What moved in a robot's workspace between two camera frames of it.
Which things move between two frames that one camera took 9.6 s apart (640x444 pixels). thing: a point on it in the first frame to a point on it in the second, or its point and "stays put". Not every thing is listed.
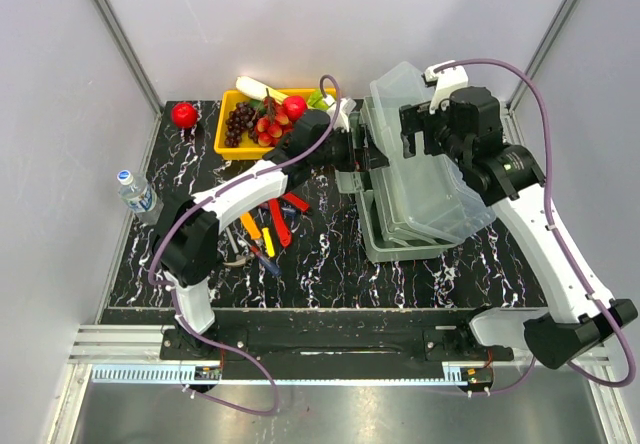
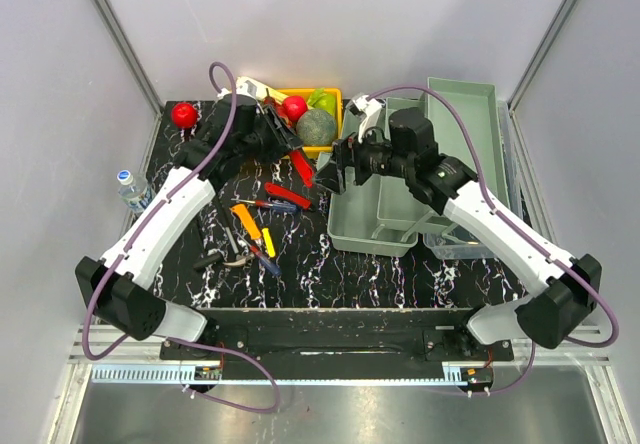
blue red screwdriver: (269, 265) stays put
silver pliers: (240, 259) stays put
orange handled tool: (251, 226) stays put
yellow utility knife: (270, 248) stays put
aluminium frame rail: (122, 344) stays put
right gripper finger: (415, 118) to (338, 158)
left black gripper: (369, 157) to (283, 141)
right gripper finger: (408, 144) to (331, 178)
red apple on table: (184, 114) stays put
